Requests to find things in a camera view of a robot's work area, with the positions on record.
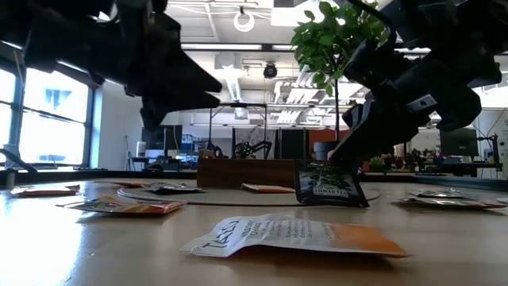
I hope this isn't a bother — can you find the black Ahmad tea packet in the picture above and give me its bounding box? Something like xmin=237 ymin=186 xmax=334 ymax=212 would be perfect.
xmin=293 ymin=158 xmax=370 ymax=209
xmin=405 ymin=187 xmax=466 ymax=199
xmin=144 ymin=182 xmax=204 ymax=195

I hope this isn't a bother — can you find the orange partition panel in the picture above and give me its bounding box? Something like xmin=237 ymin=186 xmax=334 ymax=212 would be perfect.
xmin=308 ymin=129 xmax=350 ymax=144

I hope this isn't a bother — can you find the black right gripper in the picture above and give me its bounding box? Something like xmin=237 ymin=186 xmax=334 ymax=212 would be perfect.
xmin=330 ymin=37 xmax=503 ymax=163

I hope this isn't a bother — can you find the black aluminium table frame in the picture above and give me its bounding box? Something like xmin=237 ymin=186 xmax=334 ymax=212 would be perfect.
xmin=0 ymin=147 xmax=508 ymax=192

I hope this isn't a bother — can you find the orange green tea packet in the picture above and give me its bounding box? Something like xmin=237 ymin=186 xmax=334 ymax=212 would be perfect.
xmin=391 ymin=196 xmax=508 ymax=211
xmin=10 ymin=184 xmax=82 ymax=198
xmin=55 ymin=195 xmax=188 ymax=216

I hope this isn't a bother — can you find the green leafy plant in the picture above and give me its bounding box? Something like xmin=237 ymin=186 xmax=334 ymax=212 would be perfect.
xmin=290 ymin=0 xmax=392 ymax=144

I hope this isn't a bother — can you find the large window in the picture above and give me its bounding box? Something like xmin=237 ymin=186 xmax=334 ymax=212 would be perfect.
xmin=0 ymin=65 xmax=97 ymax=168

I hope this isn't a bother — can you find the black metal rack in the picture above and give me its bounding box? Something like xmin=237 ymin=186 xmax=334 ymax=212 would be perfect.
xmin=206 ymin=102 xmax=358 ymax=160

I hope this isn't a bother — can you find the white orange Tazo packet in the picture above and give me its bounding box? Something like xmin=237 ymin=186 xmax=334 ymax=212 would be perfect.
xmin=179 ymin=214 xmax=410 ymax=259
xmin=240 ymin=183 xmax=297 ymax=195

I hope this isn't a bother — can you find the black plant pot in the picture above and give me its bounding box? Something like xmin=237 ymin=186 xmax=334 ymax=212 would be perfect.
xmin=312 ymin=141 xmax=342 ymax=162

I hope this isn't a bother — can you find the round grey table mat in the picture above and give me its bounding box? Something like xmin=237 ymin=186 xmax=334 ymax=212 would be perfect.
xmin=116 ymin=185 xmax=381 ymax=207

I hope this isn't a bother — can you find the wooden three-compartment tray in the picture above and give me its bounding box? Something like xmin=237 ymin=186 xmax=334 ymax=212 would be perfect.
xmin=196 ymin=149 xmax=297 ymax=189

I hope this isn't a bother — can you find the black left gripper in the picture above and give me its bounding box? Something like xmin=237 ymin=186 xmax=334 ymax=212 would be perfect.
xmin=113 ymin=0 xmax=223 ymax=132

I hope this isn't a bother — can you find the black background monitor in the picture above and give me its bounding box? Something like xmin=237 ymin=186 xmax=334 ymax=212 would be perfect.
xmin=439 ymin=127 xmax=480 ymax=158
xmin=141 ymin=125 xmax=183 ymax=152

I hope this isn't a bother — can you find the dark background desk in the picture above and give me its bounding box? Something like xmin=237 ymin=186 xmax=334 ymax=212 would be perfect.
xmin=129 ymin=156 xmax=199 ymax=172
xmin=412 ymin=160 xmax=505 ymax=178

